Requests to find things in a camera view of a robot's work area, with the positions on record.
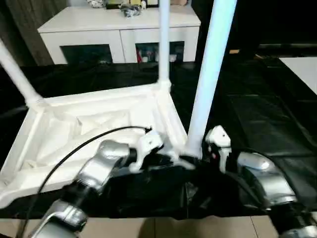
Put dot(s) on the white plastic table top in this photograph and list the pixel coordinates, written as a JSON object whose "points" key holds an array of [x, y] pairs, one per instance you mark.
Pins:
{"points": [[62, 124]]}

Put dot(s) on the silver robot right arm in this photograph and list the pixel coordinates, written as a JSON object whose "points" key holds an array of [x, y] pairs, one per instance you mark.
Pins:
{"points": [[272, 181]]}

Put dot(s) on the black work mat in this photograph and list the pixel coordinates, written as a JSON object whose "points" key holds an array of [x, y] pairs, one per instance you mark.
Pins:
{"points": [[260, 111]]}

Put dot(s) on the white mug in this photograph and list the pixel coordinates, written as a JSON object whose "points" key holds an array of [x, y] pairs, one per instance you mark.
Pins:
{"points": [[173, 57], [144, 59]]}

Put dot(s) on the small yellow box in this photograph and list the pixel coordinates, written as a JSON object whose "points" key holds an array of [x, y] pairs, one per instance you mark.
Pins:
{"points": [[234, 51]]}

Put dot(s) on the white flat board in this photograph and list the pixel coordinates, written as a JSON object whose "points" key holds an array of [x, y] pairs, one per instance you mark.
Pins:
{"points": [[302, 72]]}

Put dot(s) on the white cabinet with glass doors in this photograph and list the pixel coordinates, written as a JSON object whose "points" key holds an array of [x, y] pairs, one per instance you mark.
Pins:
{"points": [[99, 27]]}

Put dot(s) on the beige plush toy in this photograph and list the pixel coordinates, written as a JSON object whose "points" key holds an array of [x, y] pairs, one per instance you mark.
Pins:
{"points": [[180, 2]]}

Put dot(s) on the dark green box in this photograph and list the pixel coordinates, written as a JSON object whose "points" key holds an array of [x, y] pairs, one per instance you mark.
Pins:
{"points": [[114, 6]]}

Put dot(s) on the white spotted bowl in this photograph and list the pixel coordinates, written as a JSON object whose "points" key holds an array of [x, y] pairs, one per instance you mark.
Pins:
{"points": [[97, 3]]}

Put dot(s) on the grey curtain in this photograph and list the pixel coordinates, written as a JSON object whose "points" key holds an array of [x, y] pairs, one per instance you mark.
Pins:
{"points": [[24, 29]]}

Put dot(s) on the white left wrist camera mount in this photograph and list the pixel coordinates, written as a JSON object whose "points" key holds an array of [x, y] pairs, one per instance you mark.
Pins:
{"points": [[148, 143]]}

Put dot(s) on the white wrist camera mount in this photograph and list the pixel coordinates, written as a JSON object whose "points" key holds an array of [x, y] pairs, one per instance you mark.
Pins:
{"points": [[220, 136], [148, 143]]}

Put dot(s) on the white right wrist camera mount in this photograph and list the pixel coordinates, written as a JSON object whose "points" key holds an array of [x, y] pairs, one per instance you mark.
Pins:
{"points": [[220, 136]]}

